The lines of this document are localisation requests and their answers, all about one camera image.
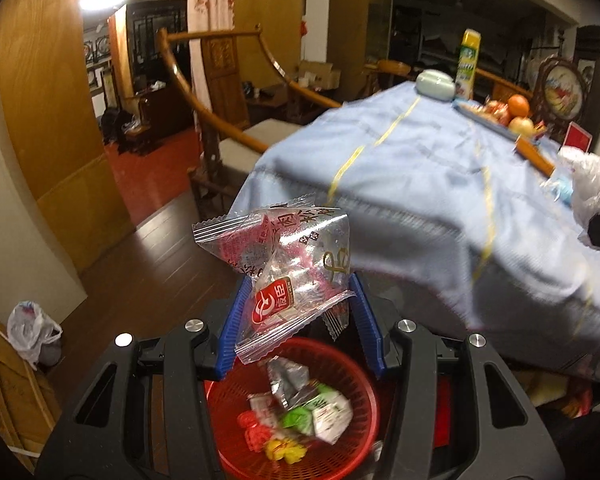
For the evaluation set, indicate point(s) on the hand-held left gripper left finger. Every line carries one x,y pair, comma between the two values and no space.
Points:
231,332

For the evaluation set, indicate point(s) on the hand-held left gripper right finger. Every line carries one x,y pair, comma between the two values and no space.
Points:
369,332

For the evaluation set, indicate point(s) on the white plastic bag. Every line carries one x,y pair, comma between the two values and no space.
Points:
591,180
30,330

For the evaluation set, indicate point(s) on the silver foil wrapper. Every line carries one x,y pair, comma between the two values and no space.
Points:
286,379

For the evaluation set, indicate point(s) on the clear pink snack wrapper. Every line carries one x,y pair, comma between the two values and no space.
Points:
290,270

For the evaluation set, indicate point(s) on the green and white packet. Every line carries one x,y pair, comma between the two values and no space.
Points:
320,410

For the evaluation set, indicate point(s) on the red plastic basket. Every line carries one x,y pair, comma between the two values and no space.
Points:
290,410

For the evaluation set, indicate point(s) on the red snack wrapper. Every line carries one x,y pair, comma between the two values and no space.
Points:
254,430

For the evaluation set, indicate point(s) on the yellow wrapper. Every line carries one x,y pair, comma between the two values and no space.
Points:
284,450

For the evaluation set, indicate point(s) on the light blue packet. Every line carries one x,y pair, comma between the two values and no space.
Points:
562,191

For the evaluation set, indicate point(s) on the orange snack packet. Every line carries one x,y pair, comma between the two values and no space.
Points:
535,157

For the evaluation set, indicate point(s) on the apple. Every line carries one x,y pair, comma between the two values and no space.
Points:
521,125

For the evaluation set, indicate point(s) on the light blue tablecloth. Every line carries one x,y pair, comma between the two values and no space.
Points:
420,200

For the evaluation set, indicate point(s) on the round framed table screen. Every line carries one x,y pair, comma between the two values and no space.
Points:
562,94

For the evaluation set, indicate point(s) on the orange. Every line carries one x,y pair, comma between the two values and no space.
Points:
519,105

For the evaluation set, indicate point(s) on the red wrapped snacks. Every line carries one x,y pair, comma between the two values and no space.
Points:
497,110

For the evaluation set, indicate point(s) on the blue oval plate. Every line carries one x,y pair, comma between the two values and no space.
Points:
485,120

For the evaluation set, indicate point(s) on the white plastic bag on floor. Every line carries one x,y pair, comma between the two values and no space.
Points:
30,330

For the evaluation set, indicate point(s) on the yellow spray can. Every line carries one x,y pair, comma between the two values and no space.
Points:
467,65

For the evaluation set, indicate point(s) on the curved wooden armchair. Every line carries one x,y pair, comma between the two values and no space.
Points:
220,110

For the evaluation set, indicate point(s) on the pale ceramic lidded jar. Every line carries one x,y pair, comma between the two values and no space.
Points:
435,86

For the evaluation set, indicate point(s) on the wooden board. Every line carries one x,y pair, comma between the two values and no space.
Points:
5,390

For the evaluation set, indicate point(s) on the cardboard box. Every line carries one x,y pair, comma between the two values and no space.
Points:
320,72

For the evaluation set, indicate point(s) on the wooden door panel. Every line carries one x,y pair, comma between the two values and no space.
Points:
50,110

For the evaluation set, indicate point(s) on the white and red curtain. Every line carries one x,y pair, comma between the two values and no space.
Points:
211,15

